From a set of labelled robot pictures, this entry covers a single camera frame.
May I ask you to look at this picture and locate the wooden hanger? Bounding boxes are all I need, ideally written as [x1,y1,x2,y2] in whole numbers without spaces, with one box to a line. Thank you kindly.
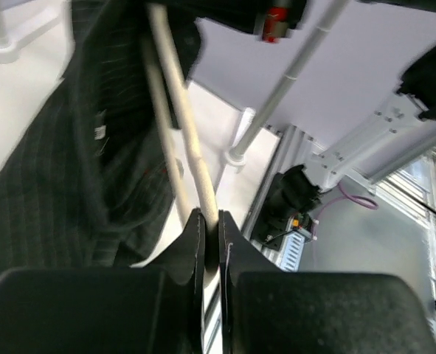
[139,3,218,296]

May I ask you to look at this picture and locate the aluminium rail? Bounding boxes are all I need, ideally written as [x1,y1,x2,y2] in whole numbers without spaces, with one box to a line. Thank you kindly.
[204,125,312,353]

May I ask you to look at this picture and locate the metal clothes rack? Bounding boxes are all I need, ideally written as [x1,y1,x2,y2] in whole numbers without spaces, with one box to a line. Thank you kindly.
[0,1,348,164]

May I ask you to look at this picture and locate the dark striped shirt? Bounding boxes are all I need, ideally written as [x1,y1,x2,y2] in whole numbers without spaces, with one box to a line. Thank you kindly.
[0,0,211,270]

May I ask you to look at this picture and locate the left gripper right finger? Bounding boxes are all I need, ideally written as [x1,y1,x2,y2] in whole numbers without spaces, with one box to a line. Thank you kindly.
[217,209,436,354]

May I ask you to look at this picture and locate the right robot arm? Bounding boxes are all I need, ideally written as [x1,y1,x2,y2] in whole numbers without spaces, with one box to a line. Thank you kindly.
[224,1,436,220]

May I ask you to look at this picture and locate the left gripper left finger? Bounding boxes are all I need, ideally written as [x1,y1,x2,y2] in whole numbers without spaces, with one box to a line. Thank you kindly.
[0,209,207,353]

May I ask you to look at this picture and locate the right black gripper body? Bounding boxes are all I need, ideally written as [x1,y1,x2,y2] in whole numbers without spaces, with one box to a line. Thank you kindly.
[159,0,310,43]

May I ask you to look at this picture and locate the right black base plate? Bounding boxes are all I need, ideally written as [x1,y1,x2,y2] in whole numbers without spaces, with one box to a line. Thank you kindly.
[250,199,314,251]

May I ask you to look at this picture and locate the white slotted cable duct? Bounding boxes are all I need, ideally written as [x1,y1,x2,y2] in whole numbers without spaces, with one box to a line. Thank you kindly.
[277,226,314,272]

